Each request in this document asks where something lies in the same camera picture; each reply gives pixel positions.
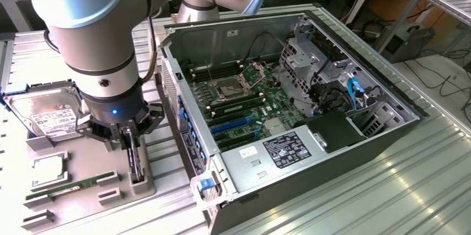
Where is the green motherboard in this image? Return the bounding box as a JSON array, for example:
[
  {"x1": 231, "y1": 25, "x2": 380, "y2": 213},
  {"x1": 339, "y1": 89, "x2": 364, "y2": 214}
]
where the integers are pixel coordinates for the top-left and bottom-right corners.
[{"x1": 185, "y1": 60, "x2": 307, "y2": 151}]

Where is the grey parts rack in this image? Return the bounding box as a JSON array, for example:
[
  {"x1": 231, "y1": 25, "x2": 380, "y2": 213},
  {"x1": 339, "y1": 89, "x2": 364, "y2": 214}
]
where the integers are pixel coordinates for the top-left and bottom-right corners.
[{"x1": 20, "y1": 80, "x2": 159, "y2": 233}]

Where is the CPU socket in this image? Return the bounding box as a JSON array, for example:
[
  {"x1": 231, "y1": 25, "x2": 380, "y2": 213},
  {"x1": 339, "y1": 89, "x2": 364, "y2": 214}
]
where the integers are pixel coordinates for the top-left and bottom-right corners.
[{"x1": 215, "y1": 76, "x2": 255, "y2": 102}]

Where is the silver CPU chip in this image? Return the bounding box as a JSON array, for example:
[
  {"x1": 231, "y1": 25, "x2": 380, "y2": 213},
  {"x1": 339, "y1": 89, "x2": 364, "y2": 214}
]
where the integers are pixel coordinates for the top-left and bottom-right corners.
[{"x1": 30, "y1": 158, "x2": 66, "y2": 188}]

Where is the black box with handle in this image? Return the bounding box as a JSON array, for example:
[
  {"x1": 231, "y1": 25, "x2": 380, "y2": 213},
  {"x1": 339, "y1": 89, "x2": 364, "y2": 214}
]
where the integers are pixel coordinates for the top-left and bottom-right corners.
[{"x1": 388, "y1": 25, "x2": 436, "y2": 64}]

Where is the silver hard disk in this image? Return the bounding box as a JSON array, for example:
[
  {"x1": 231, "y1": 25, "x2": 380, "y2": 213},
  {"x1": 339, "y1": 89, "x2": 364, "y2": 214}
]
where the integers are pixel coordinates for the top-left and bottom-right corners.
[{"x1": 2, "y1": 81, "x2": 82, "y2": 143}]

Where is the green RAM stick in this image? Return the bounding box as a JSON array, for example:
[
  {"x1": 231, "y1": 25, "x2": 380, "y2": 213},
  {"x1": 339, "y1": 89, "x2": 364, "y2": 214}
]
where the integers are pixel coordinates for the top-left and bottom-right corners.
[{"x1": 24, "y1": 172, "x2": 116, "y2": 200}]

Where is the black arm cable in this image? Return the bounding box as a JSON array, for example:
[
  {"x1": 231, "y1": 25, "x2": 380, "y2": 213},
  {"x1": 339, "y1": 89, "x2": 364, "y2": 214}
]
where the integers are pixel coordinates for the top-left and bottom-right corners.
[{"x1": 139, "y1": 15, "x2": 156, "y2": 84}]

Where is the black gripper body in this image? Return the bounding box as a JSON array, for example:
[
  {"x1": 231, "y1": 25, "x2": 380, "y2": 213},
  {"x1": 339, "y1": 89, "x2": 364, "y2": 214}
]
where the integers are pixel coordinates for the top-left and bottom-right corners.
[{"x1": 80, "y1": 87, "x2": 151, "y2": 130}]

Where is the black installed RAM stick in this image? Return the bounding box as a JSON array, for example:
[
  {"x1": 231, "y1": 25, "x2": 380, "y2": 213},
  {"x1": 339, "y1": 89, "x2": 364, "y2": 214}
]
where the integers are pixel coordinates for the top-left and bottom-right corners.
[{"x1": 212, "y1": 96, "x2": 265, "y2": 118}]

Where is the blue SATA wire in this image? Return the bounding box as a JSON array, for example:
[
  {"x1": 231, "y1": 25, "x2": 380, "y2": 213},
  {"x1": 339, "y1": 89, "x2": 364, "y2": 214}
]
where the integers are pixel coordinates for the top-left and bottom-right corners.
[{"x1": 345, "y1": 77, "x2": 365, "y2": 112}]

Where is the silver power supply unit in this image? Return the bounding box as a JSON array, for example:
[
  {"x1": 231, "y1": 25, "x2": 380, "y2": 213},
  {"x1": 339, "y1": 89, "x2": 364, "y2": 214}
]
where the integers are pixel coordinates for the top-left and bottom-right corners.
[{"x1": 219, "y1": 124, "x2": 329, "y2": 195}]

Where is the metal socket cover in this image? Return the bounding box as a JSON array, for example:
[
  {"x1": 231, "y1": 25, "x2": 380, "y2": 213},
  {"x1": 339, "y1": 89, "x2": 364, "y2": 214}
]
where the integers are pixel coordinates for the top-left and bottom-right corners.
[{"x1": 237, "y1": 62, "x2": 267, "y2": 84}]

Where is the blue case latch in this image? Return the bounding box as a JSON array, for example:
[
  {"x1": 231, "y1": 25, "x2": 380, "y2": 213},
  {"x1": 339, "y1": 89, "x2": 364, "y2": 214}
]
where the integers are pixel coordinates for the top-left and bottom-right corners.
[{"x1": 197, "y1": 179, "x2": 215, "y2": 192}]

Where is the silver chipset heatsink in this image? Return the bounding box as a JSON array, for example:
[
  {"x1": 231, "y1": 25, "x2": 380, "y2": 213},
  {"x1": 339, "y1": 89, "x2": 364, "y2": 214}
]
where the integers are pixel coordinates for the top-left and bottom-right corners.
[{"x1": 261, "y1": 118, "x2": 288, "y2": 134}]

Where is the metal slat frame table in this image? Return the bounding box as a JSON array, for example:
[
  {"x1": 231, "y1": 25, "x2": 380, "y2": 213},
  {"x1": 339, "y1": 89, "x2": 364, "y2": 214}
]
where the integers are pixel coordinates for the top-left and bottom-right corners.
[{"x1": 375, "y1": 0, "x2": 471, "y2": 63}]

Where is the open black PC case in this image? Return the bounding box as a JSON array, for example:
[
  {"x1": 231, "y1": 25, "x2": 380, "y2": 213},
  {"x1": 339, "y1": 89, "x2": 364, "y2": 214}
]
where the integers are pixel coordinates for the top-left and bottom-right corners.
[{"x1": 156, "y1": 10, "x2": 431, "y2": 235}]

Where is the black wire in case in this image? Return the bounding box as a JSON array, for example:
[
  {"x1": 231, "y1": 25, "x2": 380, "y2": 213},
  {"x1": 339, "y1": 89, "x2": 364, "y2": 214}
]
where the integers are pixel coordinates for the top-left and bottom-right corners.
[{"x1": 247, "y1": 31, "x2": 284, "y2": 65}]

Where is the metal disk bay cage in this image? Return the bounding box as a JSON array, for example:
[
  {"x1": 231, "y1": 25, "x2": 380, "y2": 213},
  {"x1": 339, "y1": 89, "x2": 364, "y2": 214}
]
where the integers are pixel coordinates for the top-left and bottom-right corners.
[{"x1": 277, "y1": 35, "x2": 321, "y2": 105}]

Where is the blue expansion slot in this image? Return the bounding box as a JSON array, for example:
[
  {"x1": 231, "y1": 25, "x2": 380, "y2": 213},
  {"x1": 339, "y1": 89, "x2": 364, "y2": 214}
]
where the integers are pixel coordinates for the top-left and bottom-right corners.
[{"x1": 209, "y1": 117, "x2": 252, "y2": 134}]

